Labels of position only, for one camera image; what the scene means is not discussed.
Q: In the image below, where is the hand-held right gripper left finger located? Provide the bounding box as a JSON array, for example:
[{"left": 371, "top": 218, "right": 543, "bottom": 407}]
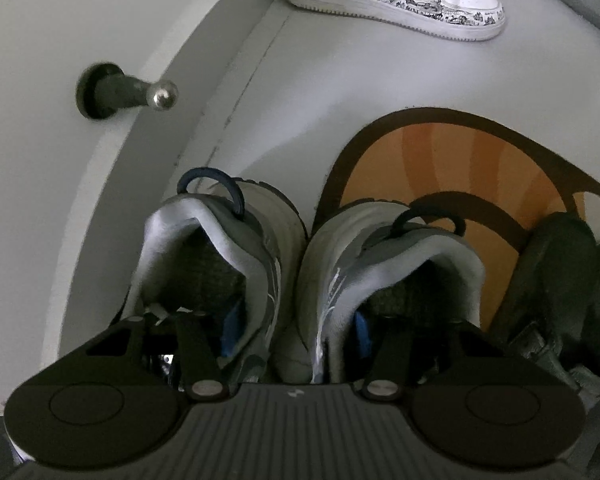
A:
[{"left": 82, "top": 305, "right": 247, "bottom": 404}]

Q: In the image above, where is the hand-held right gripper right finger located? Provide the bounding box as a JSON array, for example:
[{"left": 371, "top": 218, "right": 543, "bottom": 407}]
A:
[{"left": 354, "top": 310, "right": 512, "bottom": 404}]

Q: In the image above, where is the grey white running sneaker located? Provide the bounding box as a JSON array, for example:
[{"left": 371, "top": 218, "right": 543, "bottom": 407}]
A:
[
  {"left": 122, "top": 167, "right": 311, "bottom": 396},
  {"left": 295, "top": 200, "right": 491, "bottom": 386}
]

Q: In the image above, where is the white printed lace-up sneaker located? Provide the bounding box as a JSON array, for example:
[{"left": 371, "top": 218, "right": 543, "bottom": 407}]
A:
[{"left": 282, "top": 0, "right": 507, "bottom": 42}]

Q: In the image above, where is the orange brown floor mat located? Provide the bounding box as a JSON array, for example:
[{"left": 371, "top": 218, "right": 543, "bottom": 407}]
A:
[{"left": 312, "top": 106, "right": 600, "bottom": 271}]

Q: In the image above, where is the wall door stopper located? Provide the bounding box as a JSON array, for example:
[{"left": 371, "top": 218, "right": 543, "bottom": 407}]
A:
[{"left": 75, "top": 61, "right": 180, "bottom": 121}]

